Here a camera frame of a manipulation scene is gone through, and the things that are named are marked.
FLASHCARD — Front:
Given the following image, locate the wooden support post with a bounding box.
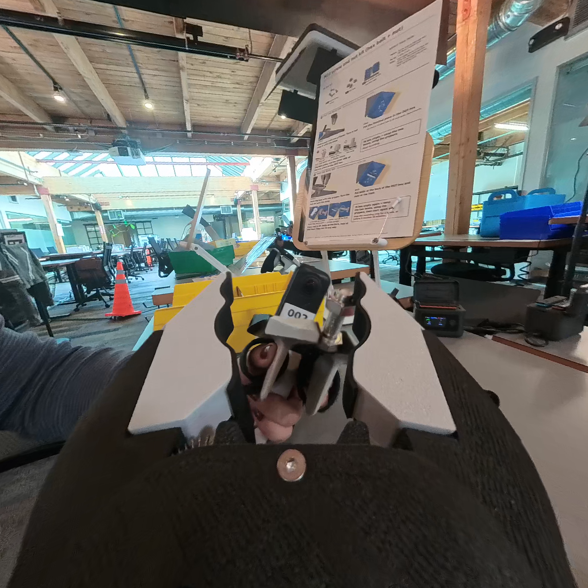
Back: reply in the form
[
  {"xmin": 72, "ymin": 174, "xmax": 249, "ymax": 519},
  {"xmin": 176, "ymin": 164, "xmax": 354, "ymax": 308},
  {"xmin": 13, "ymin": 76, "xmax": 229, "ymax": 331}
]
[{"xmin": 445, "ymin": 0, "xmax": 493, "ymax": 236}]

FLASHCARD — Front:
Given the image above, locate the printed instruction sheet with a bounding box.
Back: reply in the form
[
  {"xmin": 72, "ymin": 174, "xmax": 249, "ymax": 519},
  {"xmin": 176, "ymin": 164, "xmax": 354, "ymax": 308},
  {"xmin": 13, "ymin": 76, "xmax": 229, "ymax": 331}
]
[{"xmin": 303, "ymin": 0, "xmax": 444, "ymax": 246}]

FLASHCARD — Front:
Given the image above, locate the white ceiling projector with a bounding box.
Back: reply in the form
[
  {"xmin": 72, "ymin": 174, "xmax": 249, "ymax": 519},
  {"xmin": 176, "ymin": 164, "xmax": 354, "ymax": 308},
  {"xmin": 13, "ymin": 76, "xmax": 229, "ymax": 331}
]
[{"xmin": 108, "ymin": 145, "xmax": 147, "ymax": 166}]

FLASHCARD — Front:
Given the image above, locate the wooden top table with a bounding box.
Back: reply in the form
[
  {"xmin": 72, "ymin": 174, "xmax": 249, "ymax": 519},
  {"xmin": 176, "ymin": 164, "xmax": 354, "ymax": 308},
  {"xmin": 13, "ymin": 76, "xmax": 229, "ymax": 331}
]
[{"xmin": 404, "ymin": 229, "xmax": 588, "ymax": 288}]

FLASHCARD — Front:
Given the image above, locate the orange traffic cone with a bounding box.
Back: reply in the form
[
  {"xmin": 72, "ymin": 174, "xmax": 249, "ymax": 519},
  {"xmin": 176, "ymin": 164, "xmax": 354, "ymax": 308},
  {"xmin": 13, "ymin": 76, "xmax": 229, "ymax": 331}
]
[{"xmin": 105, "ymin": 260, "xmax": 142, "ymax": 319}]

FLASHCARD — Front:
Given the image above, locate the dark blue bin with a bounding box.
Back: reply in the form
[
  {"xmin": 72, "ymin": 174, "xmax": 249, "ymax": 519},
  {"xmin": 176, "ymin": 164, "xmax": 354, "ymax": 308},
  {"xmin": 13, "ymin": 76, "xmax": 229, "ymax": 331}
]
[{"xmin": 498, "ymin": 201, "xmax": 585, "ymax": 241}]

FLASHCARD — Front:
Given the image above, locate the black charging case with display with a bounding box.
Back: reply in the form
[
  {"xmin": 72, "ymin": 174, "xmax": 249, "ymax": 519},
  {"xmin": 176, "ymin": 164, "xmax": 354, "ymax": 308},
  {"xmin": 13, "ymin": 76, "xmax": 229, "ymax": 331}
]
[{"xmin": 413, "ymin": 279, "xmax": 466, "ymax": 339}]

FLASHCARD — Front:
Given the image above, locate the clear acrylic stand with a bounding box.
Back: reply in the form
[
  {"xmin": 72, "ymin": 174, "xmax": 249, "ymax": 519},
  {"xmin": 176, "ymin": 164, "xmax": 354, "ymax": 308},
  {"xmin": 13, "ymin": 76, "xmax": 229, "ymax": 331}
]
[{"xmin": 235, "ymin": 234, "xmax": 273, "ymax": 272}]

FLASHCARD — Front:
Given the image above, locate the hanging grey jacket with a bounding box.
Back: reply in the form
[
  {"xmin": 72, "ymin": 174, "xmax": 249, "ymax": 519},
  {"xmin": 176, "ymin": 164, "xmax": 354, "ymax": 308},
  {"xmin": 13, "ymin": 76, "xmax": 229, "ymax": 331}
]
[{"xmin": 0, "ymin": 239, "xmax": 55, "ymax": 328}]

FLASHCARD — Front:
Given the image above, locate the person's left forearm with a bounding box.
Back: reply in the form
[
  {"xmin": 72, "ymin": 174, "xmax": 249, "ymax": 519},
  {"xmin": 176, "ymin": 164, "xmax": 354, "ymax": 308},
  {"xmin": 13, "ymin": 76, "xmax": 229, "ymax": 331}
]
[{"xmin": 0, "ymin": 315, "xmax": 138, "ymax": 431}]

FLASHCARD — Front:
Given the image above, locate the black battery charger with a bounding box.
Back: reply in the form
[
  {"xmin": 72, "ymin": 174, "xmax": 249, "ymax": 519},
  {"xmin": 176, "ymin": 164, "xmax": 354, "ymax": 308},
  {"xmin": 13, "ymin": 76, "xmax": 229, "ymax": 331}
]
[{"xmin": 525, "ymin": 285, "xmax": 588, "ymax": 341}]

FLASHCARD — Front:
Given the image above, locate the steel hex bolt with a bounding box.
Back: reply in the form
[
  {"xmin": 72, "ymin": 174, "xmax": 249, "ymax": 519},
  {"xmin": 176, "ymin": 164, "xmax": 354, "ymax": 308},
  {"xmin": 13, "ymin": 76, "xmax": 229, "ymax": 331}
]
[{"xmin": 322, "ymin": 288, "xmax": 358, "ymax": 353}]

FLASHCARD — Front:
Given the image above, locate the light blue tote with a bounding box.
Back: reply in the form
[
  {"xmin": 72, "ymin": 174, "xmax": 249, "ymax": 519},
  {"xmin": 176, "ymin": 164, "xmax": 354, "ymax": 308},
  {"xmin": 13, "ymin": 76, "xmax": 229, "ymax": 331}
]
[{"xmin": 480, "ymin": 187, "xmax": 567, "ymax": 239}]

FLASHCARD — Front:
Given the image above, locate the green plastic bin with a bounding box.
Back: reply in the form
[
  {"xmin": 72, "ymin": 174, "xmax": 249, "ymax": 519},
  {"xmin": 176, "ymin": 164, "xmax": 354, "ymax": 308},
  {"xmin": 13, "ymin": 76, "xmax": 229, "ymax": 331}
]
[{"xmin": 168, "ymin": 245, "xmax": 236, "ymax": 276}]

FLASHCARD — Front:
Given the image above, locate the black office chair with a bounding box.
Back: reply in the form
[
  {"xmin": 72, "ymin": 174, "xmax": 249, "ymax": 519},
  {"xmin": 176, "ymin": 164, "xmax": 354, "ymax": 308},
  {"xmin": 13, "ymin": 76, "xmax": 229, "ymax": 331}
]
[{"xmin": 73, "ymin": 243, "xmax": 116, "ymax": 313}]

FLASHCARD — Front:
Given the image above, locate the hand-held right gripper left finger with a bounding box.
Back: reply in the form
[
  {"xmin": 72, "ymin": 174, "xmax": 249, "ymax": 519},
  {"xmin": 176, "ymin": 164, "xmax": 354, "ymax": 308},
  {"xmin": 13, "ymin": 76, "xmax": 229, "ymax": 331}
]
[{"xmin": 127, "ymin": 271, "xmax": 236, "ymax": 444}]

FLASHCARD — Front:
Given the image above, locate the black and grey gripper tool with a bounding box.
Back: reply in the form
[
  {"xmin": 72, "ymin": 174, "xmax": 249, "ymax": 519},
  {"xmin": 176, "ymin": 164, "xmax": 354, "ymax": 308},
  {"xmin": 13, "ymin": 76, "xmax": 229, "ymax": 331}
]
[{"xmin": 261, "ymin": 247, "xmax": 301, "ymax": 278}]

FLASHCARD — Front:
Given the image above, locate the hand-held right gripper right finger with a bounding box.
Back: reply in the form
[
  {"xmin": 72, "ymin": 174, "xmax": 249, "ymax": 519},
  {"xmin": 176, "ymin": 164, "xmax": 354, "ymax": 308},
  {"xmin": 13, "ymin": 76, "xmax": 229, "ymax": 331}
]
[{"xmin": 341, "ymin": 272, "xmax": 457, "ymax": 448}]

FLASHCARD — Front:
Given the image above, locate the person's left hand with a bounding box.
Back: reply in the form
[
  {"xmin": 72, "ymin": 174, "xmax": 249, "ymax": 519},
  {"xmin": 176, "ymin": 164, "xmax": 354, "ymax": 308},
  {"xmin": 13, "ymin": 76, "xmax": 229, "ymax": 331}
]
[{"xmin": 239, "ymin": 342, "xmax": 307, "ymax": 445}]

